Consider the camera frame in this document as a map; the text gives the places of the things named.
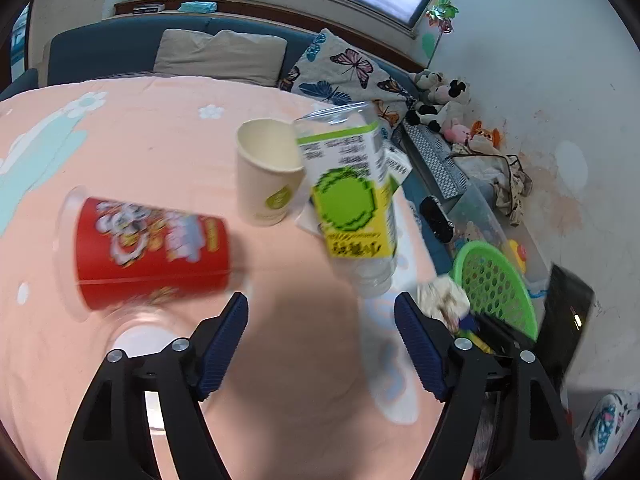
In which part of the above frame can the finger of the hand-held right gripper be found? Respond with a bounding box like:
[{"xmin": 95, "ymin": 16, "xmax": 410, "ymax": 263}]
[{"xmin": 462, "ymin": 310, "xmax": 540, "ymax": 357}]

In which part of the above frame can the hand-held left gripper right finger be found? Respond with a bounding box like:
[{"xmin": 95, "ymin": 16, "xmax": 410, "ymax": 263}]
[{"xmin": 394, "ymin": 291, "xmax": 586, "ymax": 480}]

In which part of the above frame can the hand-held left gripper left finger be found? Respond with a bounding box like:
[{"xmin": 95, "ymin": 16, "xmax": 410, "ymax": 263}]
[{"xmin": 56, "ymin": 291, "xmax": 249, "ymax": 480}]

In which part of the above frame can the green plastic basket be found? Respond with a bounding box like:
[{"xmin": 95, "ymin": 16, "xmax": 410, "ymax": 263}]
[{"xmin": 451, "ymin": 241, "xmax": 540, "ymax": 346}]

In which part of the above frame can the tissue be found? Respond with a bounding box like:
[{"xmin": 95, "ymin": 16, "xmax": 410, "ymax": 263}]
[{"xmin": 417, "ymin": 275, "xmax": 471, "ymax": 333}]

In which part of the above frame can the red snack can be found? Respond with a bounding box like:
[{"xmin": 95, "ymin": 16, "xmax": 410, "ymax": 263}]
[{"xmin": 52, "ymin": 186, "xmax": 236, "ymax": 323}]

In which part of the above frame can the green and yellow drink carton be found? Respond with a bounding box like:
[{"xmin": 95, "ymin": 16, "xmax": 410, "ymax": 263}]
[{"xmin": 292, "ymin": 110, "xmax": 401, "ymax": 261}]

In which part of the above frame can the yellow duck toy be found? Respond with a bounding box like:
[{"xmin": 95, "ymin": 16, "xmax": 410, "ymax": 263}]
[{"xmin": 502, "ymin": 240, "xmax": 531, "ymax": 273}]

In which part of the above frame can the clear plastic bottle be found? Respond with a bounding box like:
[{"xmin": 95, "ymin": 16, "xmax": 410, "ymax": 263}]
[{"xmin": 294, "ymin": 101, "xmax": 401, "ymax": 297}]

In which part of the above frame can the pink flower blanket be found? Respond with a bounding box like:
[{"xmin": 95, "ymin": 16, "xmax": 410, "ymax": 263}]
[{"xmin": 0, "ymin": 76, "xmax": 476, "ymax": 480}]

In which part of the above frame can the butterfly print pillow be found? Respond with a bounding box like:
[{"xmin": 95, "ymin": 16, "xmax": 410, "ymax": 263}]
[
  {"xmin": 277, "ymin": 29, "xmax": 418, "ymax": 131},
  {"xmin": 570, "ymin": 387, "xmax": 640, "ymax": 480}
]

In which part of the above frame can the clear plastic storage box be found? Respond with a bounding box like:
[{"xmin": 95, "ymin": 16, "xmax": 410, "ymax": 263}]
[{"xmin": 440, "ymin": 187, "xmax": 551, "ymax": 306}]

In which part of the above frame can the black oval object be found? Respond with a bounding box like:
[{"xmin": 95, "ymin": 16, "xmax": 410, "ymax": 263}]
[{"xmin": 419, "ymin": 195, "xmax": 456, "ymax": 242}]

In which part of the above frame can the beige patterned cloth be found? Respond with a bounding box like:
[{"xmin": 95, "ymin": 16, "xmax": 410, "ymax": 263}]
[{"xmin": 452, "ymin": 152, "xmax": 533, "ymax": 228}]

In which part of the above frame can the beige paper cup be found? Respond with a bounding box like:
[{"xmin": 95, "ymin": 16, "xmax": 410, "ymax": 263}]
[{"xmin": 235, "ymin": 118, "xmax": 307, "ymax": 227}]

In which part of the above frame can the small white green carton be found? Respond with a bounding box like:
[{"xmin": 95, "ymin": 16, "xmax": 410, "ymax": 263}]
[{"xmin": 295, "ymin": 140, "xmax": 412, "ymax": 233}]

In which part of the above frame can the orange fox plush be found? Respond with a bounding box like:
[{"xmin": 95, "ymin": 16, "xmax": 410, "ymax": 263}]
[{"xmin": 467, "ymin": 121, "xmax": 502, "ymax": 153}]

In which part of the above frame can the pink plush toy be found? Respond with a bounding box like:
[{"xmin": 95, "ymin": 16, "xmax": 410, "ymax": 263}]
[{"xmin": 442, "ymin": 122, "xmax": 473, "ymax": 143}]

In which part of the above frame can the black and white cow plush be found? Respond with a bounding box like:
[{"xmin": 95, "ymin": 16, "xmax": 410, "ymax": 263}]
[{"xmin": 405, "ymin": 80, "xmax": 471, "ymax": 133}]

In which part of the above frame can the grey plush toy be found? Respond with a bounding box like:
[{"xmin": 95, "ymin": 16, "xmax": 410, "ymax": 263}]
[{"xmin": 410, "ymin": 70, "xmax": 446, "ymax": 91}]

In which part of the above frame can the beige pillow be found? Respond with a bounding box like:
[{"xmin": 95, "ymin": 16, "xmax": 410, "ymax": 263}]
[
  {"xmin": 152, "ymin": 28, "xmax": 226, "ymax": 76},
  {"xmin": 200, "ymin": 30, "xmax": 288, "ymax": 87}
]

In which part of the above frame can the colourful pinwheel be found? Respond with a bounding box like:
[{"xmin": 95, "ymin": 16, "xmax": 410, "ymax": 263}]
[{"xmin": 425, "ymin": 0, "xmax": 460, "ymax": 61}]

